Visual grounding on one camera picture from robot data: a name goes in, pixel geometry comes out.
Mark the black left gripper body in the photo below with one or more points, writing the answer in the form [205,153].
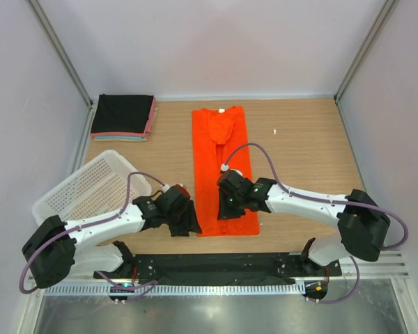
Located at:
[170,215]

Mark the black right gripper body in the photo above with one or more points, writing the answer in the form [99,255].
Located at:
[239,199]

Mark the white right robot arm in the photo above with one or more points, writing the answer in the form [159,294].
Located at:
[361,227]

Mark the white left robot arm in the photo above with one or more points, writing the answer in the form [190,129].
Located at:
[53,250]

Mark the white plastic basket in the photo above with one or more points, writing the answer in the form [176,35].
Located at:
[97,187]

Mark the pink folded t-shirt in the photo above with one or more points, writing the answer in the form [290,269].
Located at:
[146,130]

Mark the light blue folded t-shirt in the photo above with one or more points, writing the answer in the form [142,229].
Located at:
[119,138]

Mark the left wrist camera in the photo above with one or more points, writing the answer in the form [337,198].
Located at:
[166,187]

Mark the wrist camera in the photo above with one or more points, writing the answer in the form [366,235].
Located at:
[224,168]
[166,187]

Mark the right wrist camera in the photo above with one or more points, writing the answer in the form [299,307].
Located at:
[224,168]

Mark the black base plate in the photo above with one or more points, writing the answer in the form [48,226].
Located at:
[235,269]

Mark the white slotted cable duct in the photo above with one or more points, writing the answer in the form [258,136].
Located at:
[105,289]

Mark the aluminium frame rail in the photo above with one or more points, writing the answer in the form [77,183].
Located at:
[96,269]

